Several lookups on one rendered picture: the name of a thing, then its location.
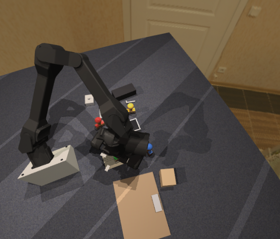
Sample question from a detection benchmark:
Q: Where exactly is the red rubber stamp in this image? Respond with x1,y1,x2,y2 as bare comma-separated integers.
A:
95,117,105,130

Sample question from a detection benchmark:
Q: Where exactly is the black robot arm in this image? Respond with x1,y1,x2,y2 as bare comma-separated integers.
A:
18,43,150,169

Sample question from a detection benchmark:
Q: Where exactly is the yellow rubber stamp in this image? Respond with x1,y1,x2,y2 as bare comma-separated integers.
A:
127,103,135,114

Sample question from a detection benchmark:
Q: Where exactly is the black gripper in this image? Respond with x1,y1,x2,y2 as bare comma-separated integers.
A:
91,132,143,170

